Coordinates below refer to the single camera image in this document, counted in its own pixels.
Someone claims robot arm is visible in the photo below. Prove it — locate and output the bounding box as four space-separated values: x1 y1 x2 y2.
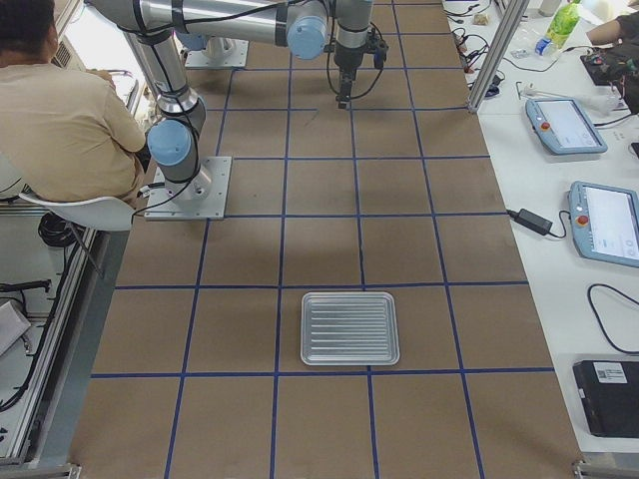
96 1 385 217

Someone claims blue teach pendant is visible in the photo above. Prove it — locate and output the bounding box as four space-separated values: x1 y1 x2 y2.
525 98 608 156
568 182 638 267

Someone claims blue teach pendant far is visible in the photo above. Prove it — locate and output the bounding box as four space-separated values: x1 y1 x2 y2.
525 98 608 156

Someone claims black power adapter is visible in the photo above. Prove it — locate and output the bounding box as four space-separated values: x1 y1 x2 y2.
506 209 552 236

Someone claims aluminium frame post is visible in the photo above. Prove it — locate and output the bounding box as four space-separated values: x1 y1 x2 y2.
467 0 528 113

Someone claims white chair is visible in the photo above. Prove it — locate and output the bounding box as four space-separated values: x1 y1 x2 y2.
19 192 135 277

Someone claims seated person in beige shirt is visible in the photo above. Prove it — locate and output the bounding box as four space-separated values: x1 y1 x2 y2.
1 1 146 205

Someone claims black box device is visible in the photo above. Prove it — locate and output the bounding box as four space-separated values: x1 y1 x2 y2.
573 360 638 439

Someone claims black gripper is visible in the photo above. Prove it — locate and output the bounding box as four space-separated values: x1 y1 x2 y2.
334 47 360 110

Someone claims green drink bottle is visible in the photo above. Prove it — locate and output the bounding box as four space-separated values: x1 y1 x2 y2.
535 1 580 56

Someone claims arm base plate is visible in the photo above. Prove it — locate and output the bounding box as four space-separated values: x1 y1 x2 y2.
185 37 249 70
144 157 233 221

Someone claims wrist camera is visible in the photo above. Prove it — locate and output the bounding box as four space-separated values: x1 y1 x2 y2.
366 27 388 71

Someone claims silver ribbed metal tray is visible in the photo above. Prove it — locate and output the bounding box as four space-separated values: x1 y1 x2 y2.
301 291 400 366

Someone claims blue teach pendant near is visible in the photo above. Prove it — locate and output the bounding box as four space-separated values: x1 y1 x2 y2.
568 182 638 267

